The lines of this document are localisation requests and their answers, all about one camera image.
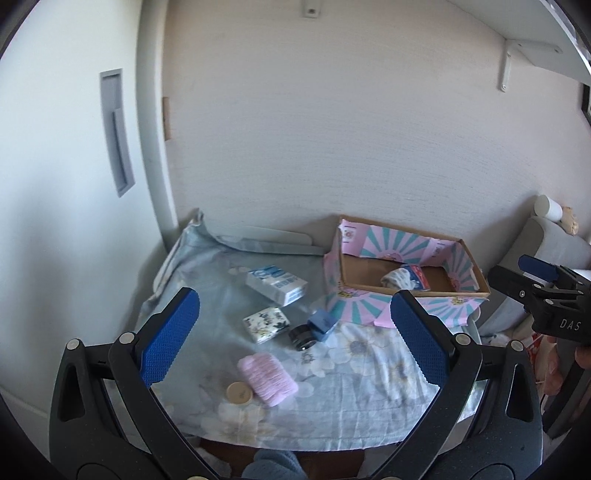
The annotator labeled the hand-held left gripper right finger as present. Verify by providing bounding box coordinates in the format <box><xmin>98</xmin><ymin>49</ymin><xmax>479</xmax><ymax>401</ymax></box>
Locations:
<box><xmin>374</xmin><ymin>290</ymin><xmax>544</xmax><ymax>480</ymax></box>

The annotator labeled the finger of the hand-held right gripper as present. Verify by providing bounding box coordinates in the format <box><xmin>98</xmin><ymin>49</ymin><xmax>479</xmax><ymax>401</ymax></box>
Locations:
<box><xmin>488</xmin><ymin>265</ymin><xmax>546</xmax><ymax>319</ymax></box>
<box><xmin>518</xmin><ymin>255</ymin><xmax>591</xmax><ymax>283</ymax></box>

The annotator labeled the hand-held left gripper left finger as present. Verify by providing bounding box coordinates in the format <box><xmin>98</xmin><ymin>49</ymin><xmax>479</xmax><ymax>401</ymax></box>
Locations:
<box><xmin>48</xmin><ymin>287</ymin><xmax>218</xmax><ymax>480</ymax></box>

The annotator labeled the cardboard box with pink lining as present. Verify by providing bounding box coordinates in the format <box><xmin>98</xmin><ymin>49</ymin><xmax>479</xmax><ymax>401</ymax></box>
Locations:
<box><xmin>323</xmin><ymin>215</ymin><xmax>491</xmax><ymax>328</ymax></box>

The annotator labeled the beige round jar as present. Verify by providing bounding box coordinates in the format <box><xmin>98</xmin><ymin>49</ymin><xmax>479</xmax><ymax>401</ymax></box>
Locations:
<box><xmin>226</xmin><ymin>381</ymin><xmax>254</xmax><ymax>406</ymax></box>

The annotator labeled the small blue box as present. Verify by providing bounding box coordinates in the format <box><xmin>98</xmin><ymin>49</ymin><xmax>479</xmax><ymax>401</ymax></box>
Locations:
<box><xmin>307</xmin><ymin>310</ymin><xmax>337</xmax><ymax>341</ymax></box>

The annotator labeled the floral tissue pack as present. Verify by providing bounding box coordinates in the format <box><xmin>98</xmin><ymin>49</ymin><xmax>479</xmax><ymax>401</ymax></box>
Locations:
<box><xmin>242</xmin><ymin>307</ymin><xmax>293</xmax><ymax>343</ymax></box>

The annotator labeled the white and blue carton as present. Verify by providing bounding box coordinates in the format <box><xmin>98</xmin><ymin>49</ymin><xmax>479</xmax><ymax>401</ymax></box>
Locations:
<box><xmin>245</xmin><ymin>265</ymin><xmax>308</xmax><ymax>306</ymax></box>

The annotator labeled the grey chair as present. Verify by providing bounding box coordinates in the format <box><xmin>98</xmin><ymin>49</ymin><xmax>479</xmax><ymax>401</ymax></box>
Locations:
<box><xmin>480</xmin><ymin>216</ymin><xmax>591</xmax><ymax>337</ymax></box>

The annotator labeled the pink quilt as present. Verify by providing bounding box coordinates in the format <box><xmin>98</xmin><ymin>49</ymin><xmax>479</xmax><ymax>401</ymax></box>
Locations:
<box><xmin>526</xmin><ymin>332</ymin><xmax>563</xmax><ymax>395</ymax></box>

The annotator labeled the blue and red packet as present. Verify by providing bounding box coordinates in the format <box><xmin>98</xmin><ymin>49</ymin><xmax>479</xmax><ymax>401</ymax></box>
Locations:
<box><xmin>402</xmin><ymin>264</ymin><xmax>433</xmax><ymax>291</ymax></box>

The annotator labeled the white cylinder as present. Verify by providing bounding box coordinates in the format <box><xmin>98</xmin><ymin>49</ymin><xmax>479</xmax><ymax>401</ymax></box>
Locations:
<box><xmin>534</xmin><ymin>195</ymin><xmax>563</xmax><ymax>224</ymax></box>

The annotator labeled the white patterned sock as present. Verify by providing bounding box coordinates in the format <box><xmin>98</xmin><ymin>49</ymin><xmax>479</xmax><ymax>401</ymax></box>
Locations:
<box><xmin>381</xmin><ymin>267</ymin><xmax>419</xmax><ymax>291</ymax></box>

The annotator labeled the floral bed sheet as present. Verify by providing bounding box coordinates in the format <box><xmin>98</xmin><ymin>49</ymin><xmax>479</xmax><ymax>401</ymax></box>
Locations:
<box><xmin>134</xmin><ymin>208</ymin><xmax>481</xmax><ymax>450</ymax></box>

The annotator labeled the grey fuzzy slipper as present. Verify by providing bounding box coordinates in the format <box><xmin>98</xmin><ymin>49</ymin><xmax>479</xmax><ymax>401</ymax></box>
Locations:
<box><xmin>242</xmin><ymin>450</ymin><xmax>308</xmax><ymax>480</ymax></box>

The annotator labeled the grey recessed door pull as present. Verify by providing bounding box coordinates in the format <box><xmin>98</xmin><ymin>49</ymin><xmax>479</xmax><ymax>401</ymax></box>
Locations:
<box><xmin>99</xmin><ymin>69</ymin><xmax>136</xmax><ymax>198</ymax></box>

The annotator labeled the white door frame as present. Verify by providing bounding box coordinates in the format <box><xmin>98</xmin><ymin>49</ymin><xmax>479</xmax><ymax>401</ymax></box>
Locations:
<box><xmin>135</xmin><ymin>0</ymin><xmax>180</xmax><ymax>234</ymax></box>

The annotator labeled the white shelf bracket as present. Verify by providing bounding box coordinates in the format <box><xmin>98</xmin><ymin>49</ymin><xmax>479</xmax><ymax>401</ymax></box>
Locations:
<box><xmin>499</xmin><ymin>39</ymin><xmax>561</xmax><ymax>92</ymax></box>

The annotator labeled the white wall shelf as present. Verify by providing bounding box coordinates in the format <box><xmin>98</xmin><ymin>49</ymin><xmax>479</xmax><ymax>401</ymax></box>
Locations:
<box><xmin>450</xmin><ymin>0</ymin><xmax>591</xmax><ymax>86</ymax></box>

